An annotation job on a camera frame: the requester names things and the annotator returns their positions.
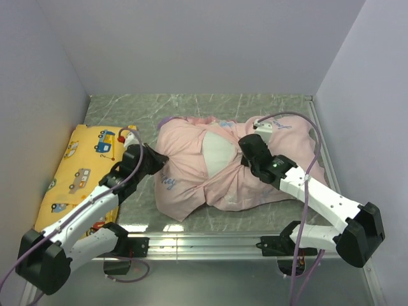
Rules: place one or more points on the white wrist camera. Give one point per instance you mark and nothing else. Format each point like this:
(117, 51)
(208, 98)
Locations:
(128, 136)
(264, 129)

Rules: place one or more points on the right side aluminium rail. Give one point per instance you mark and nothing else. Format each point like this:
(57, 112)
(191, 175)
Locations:
(325, 156)

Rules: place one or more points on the front aluminium rail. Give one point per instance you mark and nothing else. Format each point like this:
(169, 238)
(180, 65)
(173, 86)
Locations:
(178, 246)

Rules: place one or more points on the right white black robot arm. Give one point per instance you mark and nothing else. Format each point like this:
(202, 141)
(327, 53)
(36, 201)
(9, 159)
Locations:
(355, 231)

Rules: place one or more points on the yellow car print pillow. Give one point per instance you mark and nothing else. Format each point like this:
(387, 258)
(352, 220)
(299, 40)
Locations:
(90, 154)

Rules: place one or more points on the aluminium rail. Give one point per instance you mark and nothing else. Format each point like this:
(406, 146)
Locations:
(325, 156)
(178, 246)

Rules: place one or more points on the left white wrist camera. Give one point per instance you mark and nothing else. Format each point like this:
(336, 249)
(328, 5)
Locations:
(128, 136)

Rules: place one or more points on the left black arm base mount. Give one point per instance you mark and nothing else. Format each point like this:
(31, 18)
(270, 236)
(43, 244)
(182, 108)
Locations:
(119, 261)

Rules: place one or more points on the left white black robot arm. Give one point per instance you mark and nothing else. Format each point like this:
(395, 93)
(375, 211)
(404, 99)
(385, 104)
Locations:
(46, 259)

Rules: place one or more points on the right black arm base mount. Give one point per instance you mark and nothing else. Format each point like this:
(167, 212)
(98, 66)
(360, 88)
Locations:
(283, 250)

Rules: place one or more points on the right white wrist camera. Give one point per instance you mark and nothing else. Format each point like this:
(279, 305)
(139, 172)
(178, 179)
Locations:
(264, 129)

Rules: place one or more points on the white pillow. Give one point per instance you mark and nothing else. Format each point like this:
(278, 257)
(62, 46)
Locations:
(217, 153)

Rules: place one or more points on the purple princess print pillowcase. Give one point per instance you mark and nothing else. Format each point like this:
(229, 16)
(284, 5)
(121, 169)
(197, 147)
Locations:
(183, 184)

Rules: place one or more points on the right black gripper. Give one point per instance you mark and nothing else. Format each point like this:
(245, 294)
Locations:
(244, 161)

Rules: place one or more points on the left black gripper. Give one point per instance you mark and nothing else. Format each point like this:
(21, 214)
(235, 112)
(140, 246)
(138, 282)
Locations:
(159, 160)

